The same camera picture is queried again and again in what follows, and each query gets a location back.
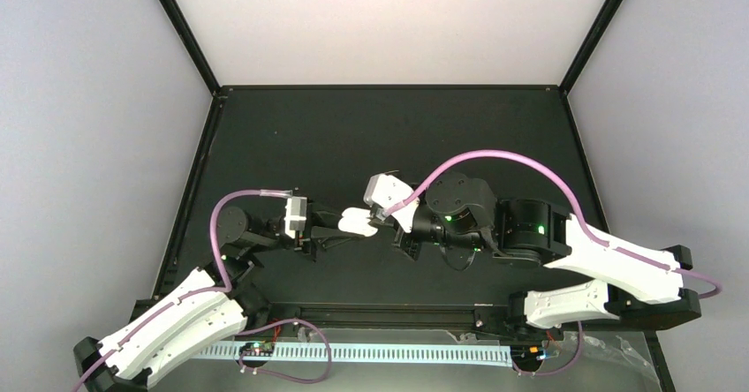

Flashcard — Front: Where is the white earbud charging case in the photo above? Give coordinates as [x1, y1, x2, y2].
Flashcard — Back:
[337, 207, 378, 237]

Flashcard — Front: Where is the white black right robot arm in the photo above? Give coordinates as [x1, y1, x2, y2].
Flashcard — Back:
[382, 172, 702, 338]

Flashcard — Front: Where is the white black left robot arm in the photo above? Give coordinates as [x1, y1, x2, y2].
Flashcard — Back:
[73, 189, 378, 391]

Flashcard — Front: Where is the clear plastic sheet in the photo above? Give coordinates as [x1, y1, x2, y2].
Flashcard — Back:
[443, 331, 663, 391]

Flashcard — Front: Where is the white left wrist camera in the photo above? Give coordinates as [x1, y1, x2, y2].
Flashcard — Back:
[284, 196, 307, 238]

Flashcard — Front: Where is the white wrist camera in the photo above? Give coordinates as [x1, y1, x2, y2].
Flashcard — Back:
[363, 173, 420, 233]
[284, 196, 307, 238]

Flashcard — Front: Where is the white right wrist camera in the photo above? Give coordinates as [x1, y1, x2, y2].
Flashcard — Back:
[363, 173, 420, 233]

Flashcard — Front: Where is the black front mounting rail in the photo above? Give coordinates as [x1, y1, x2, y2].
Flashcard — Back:
[128, 300, 654, 343]

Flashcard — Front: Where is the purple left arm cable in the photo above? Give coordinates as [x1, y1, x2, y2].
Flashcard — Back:
[70, 188, 294, 392]

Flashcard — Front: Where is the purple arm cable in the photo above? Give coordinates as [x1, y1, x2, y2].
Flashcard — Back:
[70, 188, 294, 392]
[382, 149, 723, 377]

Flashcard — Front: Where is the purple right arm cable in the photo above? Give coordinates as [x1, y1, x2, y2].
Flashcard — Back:
[382, 149, 723, 377]

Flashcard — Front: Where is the white slotted cable duct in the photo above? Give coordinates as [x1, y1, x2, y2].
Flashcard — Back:
[194, 341, 512, 367]

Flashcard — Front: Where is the black left rear frame post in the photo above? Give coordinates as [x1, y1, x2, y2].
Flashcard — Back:
[158, 0, 221, 95]

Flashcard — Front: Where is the black frame post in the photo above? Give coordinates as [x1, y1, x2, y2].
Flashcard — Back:
[559, 0, 624, 95]
[158, 0, 221, 95]

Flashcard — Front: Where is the black right rear frame post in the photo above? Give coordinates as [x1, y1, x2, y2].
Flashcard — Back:
[559, 0, 624, 95]

